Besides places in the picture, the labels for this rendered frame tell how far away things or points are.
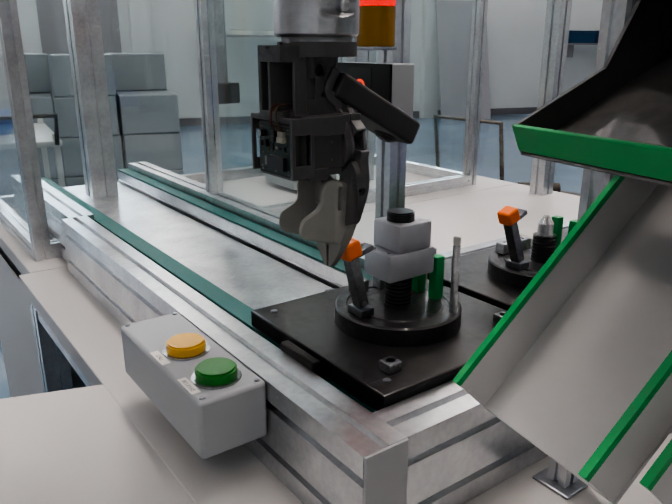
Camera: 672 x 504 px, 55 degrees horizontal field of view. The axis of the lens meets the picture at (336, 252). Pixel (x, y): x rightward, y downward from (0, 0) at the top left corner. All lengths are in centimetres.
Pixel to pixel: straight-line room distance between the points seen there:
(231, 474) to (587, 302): 37
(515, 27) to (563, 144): 1267
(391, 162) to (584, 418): 51
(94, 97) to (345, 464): 123
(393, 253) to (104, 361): 44
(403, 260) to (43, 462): 42
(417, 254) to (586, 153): 30
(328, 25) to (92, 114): 110
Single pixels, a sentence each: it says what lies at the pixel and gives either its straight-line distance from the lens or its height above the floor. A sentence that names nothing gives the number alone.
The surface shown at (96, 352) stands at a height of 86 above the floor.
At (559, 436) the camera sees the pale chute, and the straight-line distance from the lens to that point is 50.
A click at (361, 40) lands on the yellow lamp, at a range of 88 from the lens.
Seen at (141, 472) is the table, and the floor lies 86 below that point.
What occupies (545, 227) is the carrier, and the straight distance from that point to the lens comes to 88.
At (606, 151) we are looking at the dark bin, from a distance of 43.
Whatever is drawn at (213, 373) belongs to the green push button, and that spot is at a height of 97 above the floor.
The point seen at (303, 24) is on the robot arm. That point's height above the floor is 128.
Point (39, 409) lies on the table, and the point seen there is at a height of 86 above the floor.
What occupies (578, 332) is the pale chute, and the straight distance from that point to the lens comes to 53.
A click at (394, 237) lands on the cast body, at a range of 68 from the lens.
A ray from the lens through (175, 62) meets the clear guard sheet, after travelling 198.
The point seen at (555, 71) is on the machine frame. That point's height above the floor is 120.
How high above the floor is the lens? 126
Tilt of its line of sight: 18 degrees down
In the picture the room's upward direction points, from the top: straight up
